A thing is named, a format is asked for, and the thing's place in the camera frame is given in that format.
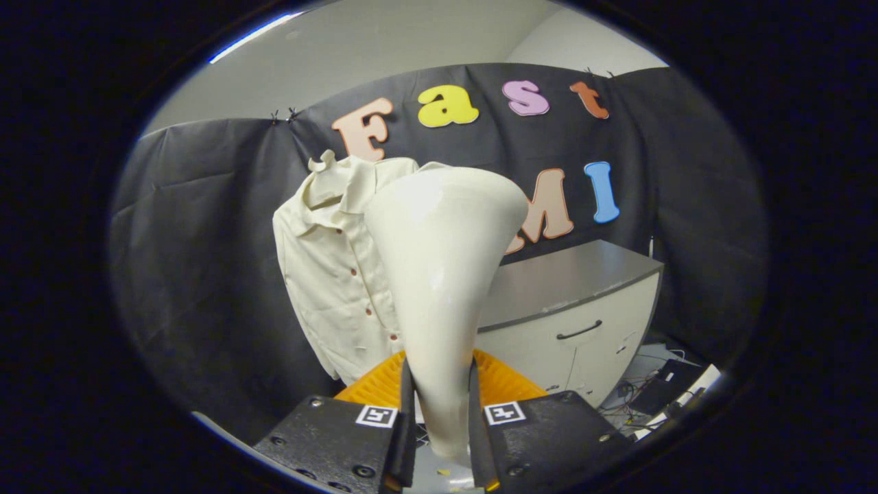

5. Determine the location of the white power strip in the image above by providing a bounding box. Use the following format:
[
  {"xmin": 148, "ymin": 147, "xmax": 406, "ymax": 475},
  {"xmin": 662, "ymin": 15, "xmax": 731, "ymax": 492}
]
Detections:
[{"xmin": 634, "ymin": 364, "xmax": 722, "ymax": 441}]

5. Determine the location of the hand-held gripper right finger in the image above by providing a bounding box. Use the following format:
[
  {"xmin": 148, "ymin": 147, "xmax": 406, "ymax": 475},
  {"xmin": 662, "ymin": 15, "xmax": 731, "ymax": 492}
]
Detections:
[{"xmin": 468, "ymin": 350, "xmax": 632, "ymax": 494}]

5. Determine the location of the flat black box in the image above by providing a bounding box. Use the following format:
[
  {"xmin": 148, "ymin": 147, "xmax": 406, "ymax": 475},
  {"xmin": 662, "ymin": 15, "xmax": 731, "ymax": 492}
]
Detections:
[{"xmin": 630, "ymin": 359, "xmax": 704, "ymax": 416}]

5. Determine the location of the cream garment steamer head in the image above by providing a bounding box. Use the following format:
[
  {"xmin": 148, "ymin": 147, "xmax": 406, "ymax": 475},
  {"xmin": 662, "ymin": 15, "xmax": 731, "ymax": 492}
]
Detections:
[{"xmin": 364, "ymin": 166, "xmax": 530, "ymax": 460}]

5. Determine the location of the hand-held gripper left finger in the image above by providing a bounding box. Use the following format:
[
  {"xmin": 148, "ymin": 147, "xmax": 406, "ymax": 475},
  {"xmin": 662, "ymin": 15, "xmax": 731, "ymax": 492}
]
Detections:
[{"xmin": 252, "ymin": 351, "xmax": 420, "ymax": 494}]

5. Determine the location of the black cabinet handle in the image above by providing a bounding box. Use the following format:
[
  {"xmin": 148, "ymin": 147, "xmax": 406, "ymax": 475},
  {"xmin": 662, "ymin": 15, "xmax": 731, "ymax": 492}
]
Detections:
[{"xmin": 556, "ymin": 319, "xmax": 604, "ymax": 342}]

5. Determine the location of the cream button-up shirt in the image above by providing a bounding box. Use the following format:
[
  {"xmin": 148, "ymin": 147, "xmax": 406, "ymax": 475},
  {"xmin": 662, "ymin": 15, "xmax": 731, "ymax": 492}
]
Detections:
[{"xmin": 272, "ymin": 155, "xmax": 453, "ymax": 386}]

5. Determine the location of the black backdrop cloth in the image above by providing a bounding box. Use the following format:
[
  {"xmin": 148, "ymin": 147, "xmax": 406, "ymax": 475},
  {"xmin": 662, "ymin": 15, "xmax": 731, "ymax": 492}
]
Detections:
[{"xmin": 108, "ymin": 63, "xmax": 768, "ymax": 440}]

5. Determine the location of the ceiling light panel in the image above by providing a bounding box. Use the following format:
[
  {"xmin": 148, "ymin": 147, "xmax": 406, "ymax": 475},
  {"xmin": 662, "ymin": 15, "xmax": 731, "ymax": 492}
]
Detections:
[{"xmin": 208, "ymin": 10, "xmax": 306, "ymax": 64}]

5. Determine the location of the white cabinet with grey top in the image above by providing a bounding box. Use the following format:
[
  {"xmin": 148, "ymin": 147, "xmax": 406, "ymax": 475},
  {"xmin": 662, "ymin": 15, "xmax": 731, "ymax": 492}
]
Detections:
[{"xmin": 473, "ymin": 239, "xmax": 665, "ymax": 409}]

